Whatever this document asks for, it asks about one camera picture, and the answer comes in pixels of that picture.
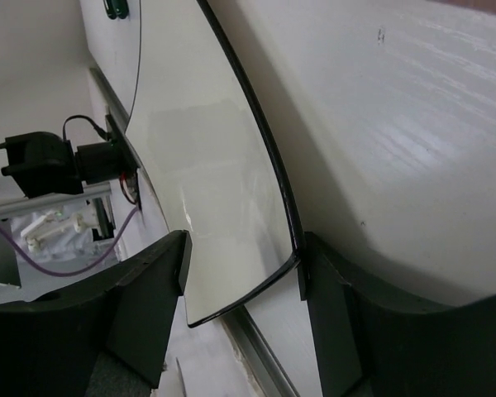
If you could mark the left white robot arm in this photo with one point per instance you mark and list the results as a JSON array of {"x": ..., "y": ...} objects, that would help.
[{"x": 43, "y": 163}]

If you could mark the white clips under table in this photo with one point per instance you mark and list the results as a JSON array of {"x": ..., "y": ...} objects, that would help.
[{"x": 54, "y": 222}]

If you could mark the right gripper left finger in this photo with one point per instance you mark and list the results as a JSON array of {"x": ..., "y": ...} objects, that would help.
[{"x": 50, "y": 346}]

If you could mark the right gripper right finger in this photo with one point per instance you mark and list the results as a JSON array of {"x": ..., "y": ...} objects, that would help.
[{"x": 374, "y": 338}]

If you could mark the square white plate black rim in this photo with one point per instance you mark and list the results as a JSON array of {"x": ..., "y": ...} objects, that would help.
[{"x": 206, "y": 146}]

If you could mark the gold fork green handle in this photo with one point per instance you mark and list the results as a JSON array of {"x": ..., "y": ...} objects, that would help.
[{"x": 110, "y": 9}]

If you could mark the gold knife green handle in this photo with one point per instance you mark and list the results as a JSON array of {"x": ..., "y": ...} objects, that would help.
[{"x": 121, "y": 8}]

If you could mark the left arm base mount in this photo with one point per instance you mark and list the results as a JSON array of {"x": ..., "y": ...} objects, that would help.
[{"x": 127, "y": 163}]

